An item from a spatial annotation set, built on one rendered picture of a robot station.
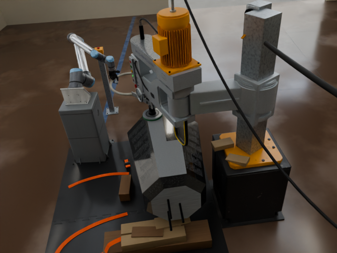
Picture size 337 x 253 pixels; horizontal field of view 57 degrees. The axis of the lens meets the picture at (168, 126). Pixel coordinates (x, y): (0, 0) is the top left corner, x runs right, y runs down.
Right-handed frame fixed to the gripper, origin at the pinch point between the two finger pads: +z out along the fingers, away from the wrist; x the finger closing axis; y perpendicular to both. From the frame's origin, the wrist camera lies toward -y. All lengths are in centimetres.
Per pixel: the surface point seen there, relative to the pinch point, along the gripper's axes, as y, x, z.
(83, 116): 61, -3, 12
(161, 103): 64, 113, -48
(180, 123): 76, 139, -43
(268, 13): 25, 185, -126
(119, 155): 40, 20, 86
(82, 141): 68, -10, 51
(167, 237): 126, 151, 54
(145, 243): 140, 135, 56
